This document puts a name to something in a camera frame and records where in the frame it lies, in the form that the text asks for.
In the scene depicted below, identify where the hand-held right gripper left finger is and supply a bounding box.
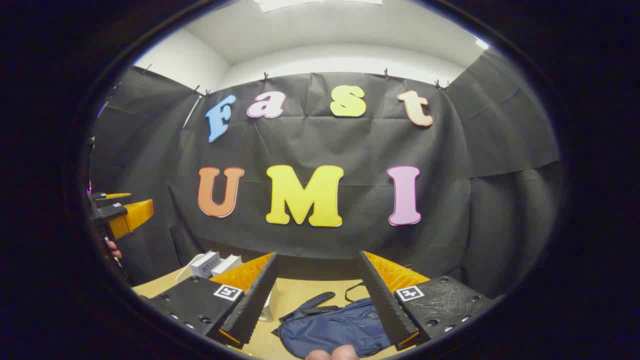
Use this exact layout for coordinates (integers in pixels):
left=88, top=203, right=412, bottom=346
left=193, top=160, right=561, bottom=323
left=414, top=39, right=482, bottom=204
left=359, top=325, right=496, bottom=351
left=147, top=251, right=279, bottom=350

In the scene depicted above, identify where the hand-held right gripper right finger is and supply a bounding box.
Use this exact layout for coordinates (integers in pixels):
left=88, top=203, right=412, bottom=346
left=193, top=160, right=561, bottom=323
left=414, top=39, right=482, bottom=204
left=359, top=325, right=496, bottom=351
left=357, top=250, right=505, bottom=351

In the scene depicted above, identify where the white book pale spine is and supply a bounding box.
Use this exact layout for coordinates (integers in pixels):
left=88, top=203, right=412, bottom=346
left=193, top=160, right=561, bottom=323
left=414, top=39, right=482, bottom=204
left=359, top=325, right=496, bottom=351
left=211, top=255, right=243, bottom=277

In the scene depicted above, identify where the blue schoolbag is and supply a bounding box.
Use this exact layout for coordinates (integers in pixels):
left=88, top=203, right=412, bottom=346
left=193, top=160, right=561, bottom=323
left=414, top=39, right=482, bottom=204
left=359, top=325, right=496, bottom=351
left=271, top=282, right=401, bottom=360

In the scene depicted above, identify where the cream bookshelf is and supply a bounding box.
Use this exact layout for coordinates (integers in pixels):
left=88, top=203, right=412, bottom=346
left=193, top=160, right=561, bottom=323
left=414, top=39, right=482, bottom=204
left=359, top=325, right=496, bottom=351
left=175, top=252, right=274, bottom=323

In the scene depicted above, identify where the black backdrop cloth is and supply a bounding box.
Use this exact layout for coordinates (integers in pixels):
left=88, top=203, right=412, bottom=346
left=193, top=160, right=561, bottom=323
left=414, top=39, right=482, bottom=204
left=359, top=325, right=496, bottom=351
left=90, top=47, right=561, bottom=301

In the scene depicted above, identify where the ceiling light panel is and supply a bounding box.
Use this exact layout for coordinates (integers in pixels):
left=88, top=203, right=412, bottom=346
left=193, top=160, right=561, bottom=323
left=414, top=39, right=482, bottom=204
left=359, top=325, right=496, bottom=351
left=255, top=0, right=383, bottom=12

